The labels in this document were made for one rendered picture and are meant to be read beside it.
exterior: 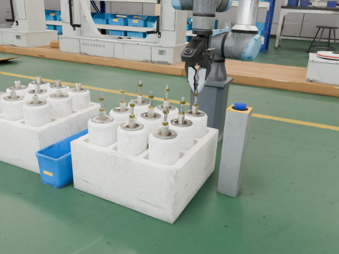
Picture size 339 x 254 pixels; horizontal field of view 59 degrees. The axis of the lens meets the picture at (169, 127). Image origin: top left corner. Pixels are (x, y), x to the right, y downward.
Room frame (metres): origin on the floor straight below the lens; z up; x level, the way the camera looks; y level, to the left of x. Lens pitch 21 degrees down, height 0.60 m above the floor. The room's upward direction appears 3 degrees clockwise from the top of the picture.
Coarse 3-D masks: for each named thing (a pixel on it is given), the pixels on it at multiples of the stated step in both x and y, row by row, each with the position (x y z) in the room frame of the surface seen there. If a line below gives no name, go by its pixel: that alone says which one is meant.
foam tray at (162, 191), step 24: (72, 144) 0.91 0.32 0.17; (216, 144) 1.08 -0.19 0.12; (96, 168) 0.86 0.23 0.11; (120, 168) 0.82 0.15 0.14; (144, 168) 0.79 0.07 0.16; (168, 168) 0.76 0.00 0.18; (192, 168) 0.86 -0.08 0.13; (96, 192) 0.87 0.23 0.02; (120, 192) 0.82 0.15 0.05; (144, 192) 0.79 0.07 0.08; (168, 192) 0.75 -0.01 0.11; (192, 192) 0.88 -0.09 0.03; (168, 216) 0.75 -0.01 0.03
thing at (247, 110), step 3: (231, 105) 0.97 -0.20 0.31; (228, 108) 0.93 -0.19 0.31; (231, 108) 0.94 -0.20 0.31; (234, 108) 0.94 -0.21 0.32; (246, 108) 0.94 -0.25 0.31; (249, 108) 0.95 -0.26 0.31; (252, 108) 0.95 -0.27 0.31; (237, 111) 0.91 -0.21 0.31; (240, 111) 0.91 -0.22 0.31; (243, 111) 0.91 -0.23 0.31; (246, 111) 0.91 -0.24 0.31; (249, 111) 0.91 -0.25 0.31
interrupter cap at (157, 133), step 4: (156, 132) 0.85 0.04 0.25; (160, 132) 0.86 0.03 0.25; (168, 132) 0.86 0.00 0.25; (172, 132) 0.86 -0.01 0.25; (176, 132) 0.86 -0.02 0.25; (156, 136) 0.82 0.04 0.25; (160, 136) 0.82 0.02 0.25; (164, 136) 0.83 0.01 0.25; (168, 136) 0.83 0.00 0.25; (172, 136) 0.83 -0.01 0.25; (176, 136) 0.83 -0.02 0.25
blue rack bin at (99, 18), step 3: (96, 15) 6.84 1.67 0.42; (99, 15) 6.94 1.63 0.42; (102, 15) 7.05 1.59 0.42; (105, 15) 7.10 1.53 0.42; (108, 15) 7.07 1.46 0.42; (111, 15) 6.74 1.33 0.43; (93, 18) 6.64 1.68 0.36; (96, 18) 6.83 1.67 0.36; (99, 18) 6.93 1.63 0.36; (102, 18) 7.03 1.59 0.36; (105, 18) 7.09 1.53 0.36; (93, 21) 6.66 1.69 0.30; (96, 21) 6.63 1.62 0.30; (99, 21) 6.60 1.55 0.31; (102, 21) 6.57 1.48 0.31; (105, 21) 6.55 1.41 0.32; (105, 24) 6.56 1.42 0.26; (108, 24) 6.66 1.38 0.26
